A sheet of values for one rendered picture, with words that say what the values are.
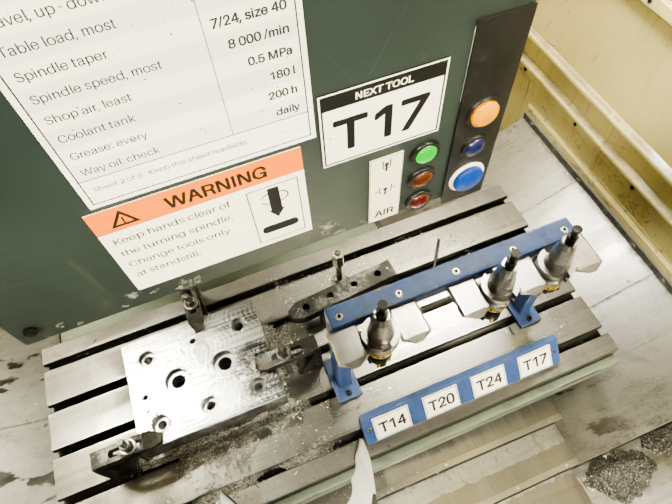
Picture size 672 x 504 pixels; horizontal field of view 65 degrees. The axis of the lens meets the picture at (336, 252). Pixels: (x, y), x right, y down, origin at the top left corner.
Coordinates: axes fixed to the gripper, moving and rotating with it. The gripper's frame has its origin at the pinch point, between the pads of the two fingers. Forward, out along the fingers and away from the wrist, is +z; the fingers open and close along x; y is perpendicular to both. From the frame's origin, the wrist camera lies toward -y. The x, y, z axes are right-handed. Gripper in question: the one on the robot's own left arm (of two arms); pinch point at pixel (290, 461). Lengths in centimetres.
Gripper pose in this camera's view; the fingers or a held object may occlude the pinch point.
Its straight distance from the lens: 58.0
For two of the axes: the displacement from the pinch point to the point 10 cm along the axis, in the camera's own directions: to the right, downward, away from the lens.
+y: 0.4, 5.2, 8.5
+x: 9.4, -3.1, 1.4
